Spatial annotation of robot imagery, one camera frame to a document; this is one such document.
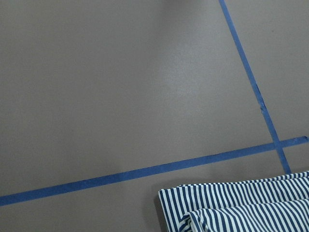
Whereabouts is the navy white striped polo shirt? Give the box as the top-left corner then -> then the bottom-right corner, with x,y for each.
159,172 -> 309,232

